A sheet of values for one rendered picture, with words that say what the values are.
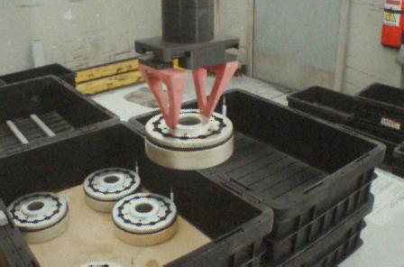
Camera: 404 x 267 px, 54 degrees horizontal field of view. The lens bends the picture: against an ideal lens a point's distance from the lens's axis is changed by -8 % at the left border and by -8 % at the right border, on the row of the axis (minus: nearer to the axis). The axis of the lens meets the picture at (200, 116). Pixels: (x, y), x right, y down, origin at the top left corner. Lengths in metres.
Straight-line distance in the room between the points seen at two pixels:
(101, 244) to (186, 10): 0.39
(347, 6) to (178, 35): 3.05
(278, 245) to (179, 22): 0.35
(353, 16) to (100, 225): 3.02
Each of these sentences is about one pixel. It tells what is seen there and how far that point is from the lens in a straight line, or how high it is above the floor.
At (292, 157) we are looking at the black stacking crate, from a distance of 0.91.
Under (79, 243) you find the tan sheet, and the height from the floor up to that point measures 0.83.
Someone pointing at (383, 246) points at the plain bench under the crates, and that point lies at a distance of 0.92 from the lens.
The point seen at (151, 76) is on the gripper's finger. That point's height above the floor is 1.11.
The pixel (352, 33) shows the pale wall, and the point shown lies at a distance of 3.51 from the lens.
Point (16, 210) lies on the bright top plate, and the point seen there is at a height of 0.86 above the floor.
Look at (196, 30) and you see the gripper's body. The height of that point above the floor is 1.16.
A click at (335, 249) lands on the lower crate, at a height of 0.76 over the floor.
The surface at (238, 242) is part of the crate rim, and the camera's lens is 0.52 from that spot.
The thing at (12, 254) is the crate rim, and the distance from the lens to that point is 0.52.
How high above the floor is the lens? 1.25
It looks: 23 degrees down
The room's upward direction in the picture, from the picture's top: straight up
